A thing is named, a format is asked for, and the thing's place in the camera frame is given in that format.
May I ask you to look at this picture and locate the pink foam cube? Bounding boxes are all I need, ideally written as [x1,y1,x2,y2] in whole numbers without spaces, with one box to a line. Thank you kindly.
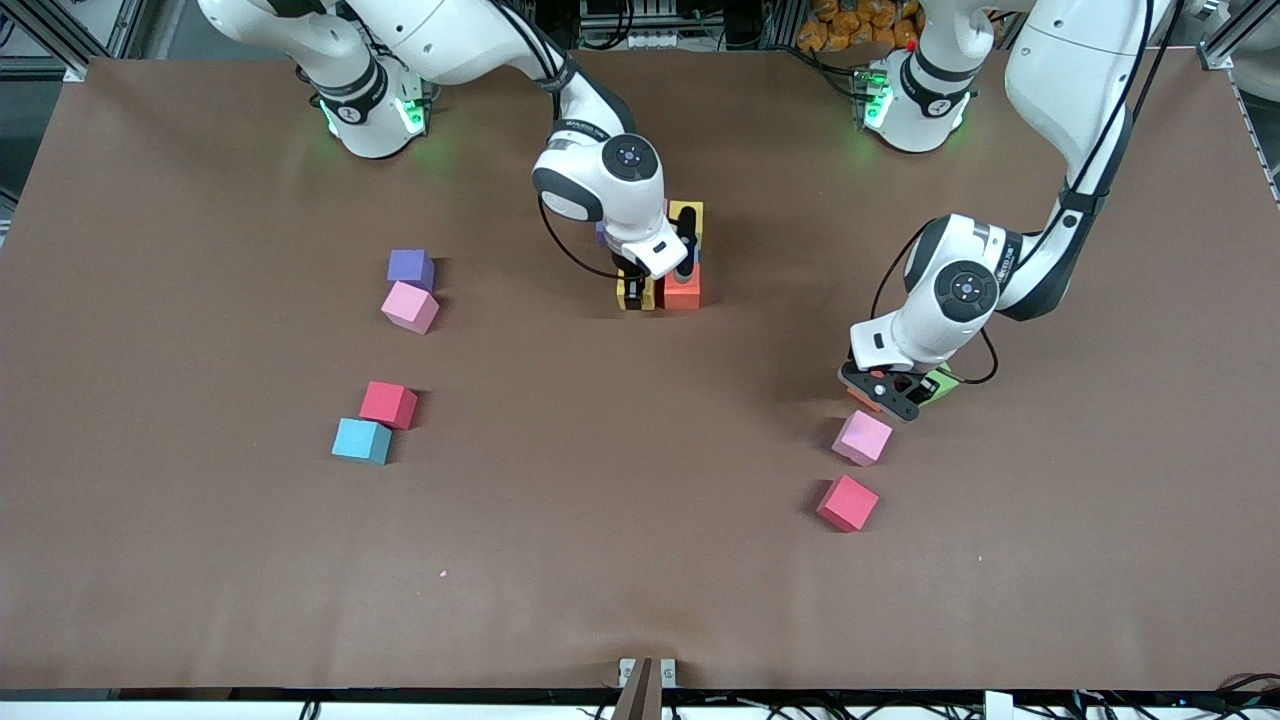
[831,409,894,468]
[381,281,441,336]

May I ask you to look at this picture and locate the red foam cube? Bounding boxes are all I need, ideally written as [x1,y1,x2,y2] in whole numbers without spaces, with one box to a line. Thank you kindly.
[359,381,420,431]
[816,474,881,533]

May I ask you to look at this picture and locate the white equipment box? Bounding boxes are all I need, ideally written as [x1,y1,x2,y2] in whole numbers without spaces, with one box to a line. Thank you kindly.
[578,0,723,51]

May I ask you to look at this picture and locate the brown table cover sheet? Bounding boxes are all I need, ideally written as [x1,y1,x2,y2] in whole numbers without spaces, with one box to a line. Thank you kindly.
[0,48,1280,693]

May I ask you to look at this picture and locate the orange packets pile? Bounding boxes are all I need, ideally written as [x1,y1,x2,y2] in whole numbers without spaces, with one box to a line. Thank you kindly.
[797,0,926,53]

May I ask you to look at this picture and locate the blue foam cube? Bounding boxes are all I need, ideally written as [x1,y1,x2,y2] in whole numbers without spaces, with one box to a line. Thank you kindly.
[331,418,393,466]

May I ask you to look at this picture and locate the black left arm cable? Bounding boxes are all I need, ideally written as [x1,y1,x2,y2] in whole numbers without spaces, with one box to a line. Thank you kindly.
[872,0,1186,387]

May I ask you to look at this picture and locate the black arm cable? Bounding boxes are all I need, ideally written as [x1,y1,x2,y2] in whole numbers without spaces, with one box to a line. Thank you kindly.
[872,0,1186,387]
[490,0,626,283]

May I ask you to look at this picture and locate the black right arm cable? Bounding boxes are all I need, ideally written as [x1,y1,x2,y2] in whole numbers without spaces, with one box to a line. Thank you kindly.
[490,0,626,283]

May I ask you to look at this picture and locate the metal bracket with post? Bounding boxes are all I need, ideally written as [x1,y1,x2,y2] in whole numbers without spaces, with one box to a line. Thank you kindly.
[617,656,678,720]

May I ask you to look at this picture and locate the aluminium frame profile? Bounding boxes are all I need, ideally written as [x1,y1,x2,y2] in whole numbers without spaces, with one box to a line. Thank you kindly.
[1195,0,1280,206]
[0,0,136,83]

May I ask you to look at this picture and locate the white table edge rail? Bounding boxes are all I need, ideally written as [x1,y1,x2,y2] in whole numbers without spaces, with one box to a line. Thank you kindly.
[0,698,1280,720]

